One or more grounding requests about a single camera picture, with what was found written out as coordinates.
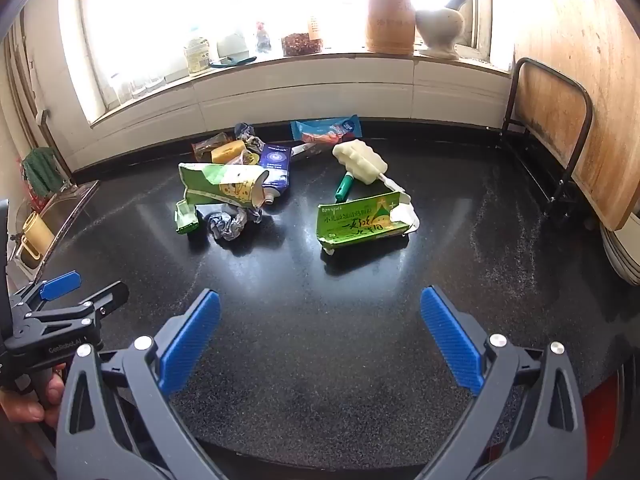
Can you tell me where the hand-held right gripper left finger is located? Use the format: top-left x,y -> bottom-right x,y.
56,288 -> 236,480

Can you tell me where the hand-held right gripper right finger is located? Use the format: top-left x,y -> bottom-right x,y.
415,286 -> 587,480

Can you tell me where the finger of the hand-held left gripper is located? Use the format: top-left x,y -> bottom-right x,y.
9,281 -> 130,367
10,270 -> 83,312

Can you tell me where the silver foil wrapper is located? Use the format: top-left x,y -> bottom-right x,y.
206,208 -> 263,242

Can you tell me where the green carton box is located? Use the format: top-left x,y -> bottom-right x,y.
316,191 -> 420,257

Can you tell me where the crushed green carton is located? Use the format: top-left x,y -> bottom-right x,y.
178,161 -> 271,211

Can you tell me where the white squeezed tube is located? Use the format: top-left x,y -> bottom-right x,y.
248,180 -> 281,209

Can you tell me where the red plastic bin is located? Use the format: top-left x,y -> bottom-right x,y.
580,360 -> 637,480

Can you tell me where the yellow plastic ring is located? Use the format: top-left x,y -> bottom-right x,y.
210,141 -> 247,164

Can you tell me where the blue cardboard box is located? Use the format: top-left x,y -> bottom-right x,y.
257,142 -> 293,198

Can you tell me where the white sponge brush green handle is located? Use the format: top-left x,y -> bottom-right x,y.
332,140 -> 403,202

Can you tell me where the person's left hand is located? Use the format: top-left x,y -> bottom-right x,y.
0,366 -> 67,431

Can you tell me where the yellow cup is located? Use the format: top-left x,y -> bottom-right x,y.
17,211 -> 56,269

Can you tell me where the metal sink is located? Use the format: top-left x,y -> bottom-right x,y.
12,180 -> 101,281

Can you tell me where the green cloth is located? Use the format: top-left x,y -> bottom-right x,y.
20,147 -> 60,198

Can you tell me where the brown orange snack wrapper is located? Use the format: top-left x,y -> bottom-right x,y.
191,132 -> 233,161

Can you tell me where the stack of white plates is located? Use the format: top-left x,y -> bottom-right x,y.
599,220 -> 640,287

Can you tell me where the crumpled blue grey wrapper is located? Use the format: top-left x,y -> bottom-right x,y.
234,122 -> 266,156

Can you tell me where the blue orange snack wrapper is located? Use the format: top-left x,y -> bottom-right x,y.
291,114 -> 362,143

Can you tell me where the small wooden cutting board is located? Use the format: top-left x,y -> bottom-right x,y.
512,62 -> 591,173

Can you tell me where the clear jar with label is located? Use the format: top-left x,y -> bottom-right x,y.
184,35 -> 211,77

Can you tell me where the black metal rack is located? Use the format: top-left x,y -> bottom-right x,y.
500,57 -> 596,220

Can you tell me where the blue flat utensil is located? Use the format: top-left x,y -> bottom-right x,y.
209,56 -> 258,69

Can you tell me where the small dark bottle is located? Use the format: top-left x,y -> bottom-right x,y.
254,21 -> 273,54

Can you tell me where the white mortar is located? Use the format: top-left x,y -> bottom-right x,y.
415,7 -> 466,59

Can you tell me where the jar of red spice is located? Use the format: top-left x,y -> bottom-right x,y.
281,32 -> 323,57

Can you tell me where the large wooden cutting board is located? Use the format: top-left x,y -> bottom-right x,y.
515,0 -> 640,231

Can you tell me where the wooden utensil holder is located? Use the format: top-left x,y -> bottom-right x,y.
365,0 -> 417,54

